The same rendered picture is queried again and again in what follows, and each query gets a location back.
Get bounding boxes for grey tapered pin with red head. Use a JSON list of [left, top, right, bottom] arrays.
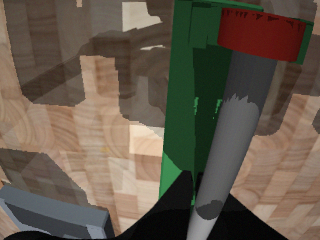
[[187, 7, 307, 240]]

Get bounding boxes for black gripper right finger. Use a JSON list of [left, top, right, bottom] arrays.
[[195, 172, 289, 240]]

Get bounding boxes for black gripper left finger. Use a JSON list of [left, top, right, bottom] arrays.
[[4, 169, 193, 240]]

